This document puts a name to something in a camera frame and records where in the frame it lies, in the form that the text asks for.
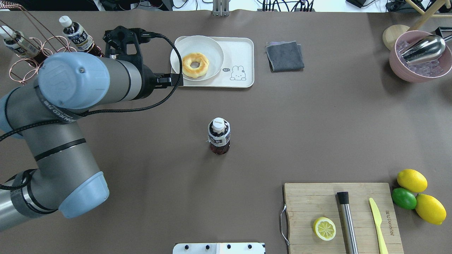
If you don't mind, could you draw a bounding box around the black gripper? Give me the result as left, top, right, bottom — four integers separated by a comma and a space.
152, 73, 184, 89

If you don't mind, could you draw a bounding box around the tea bottle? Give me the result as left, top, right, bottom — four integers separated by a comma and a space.
59, 16, 104, 57
0, 25, 47, 67
208, 117, 231, 155

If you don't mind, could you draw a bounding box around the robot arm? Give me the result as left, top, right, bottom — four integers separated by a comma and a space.
1, 53, 182, 231

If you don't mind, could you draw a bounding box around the beige rabbit tray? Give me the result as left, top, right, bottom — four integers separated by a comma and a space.
175, 36, 255, 88

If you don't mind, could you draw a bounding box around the glazed donut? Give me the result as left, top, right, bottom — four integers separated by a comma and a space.
182, 53, 210, 78

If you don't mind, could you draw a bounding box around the white round plate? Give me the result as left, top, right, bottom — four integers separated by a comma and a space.
175, 35, 224, 81

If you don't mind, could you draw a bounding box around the grey folded cloth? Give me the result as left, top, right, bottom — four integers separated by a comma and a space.
265, 41, 305, 72

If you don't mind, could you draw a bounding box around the bamboo cutting board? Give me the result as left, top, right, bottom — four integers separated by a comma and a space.
284, 183, 404, 254

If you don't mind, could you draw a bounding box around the steel muddler black tip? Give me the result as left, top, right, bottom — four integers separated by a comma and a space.
336, 192, 359, 254

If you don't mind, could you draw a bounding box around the half lemon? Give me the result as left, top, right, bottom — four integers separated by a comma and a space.
312, 217, 336, 241

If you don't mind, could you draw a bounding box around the round wooden coaster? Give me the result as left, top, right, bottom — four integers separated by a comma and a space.
382, 24, 410, 50

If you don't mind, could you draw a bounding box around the green lime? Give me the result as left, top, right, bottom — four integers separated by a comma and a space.
391, 188, 417, 210

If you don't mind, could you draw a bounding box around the upper whole lemon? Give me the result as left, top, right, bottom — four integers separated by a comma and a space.
397, 169, 428, 193

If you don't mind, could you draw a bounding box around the whole lemon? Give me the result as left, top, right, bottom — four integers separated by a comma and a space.
397, 169, 428, 193
415, 194, 447, 225

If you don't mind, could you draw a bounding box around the steel ice scoop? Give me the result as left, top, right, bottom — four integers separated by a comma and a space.
400, 34, 446, 66

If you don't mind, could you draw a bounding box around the pink ice bowl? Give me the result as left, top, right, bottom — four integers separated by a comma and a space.
389, 30, 452, 83

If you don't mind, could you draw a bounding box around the yellow plastic knife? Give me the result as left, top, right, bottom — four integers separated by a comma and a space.
369, 198, 389, 254

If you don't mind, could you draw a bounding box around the lower whole lemon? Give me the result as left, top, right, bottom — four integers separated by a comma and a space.
415, 194, 447, 225

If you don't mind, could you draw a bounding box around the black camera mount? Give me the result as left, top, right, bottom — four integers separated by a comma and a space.
103, 26, 155, 73

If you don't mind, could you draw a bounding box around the aluminium frame post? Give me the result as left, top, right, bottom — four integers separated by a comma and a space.
212, 0, 230, 17

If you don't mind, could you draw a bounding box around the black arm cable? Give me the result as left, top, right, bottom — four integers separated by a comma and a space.
0, 32, 183, 191

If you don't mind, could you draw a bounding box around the copper wire bottle rack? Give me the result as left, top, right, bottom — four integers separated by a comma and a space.
1, 0, 104, 85

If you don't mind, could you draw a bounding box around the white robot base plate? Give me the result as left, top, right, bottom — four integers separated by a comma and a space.
172, 242, 266, 254

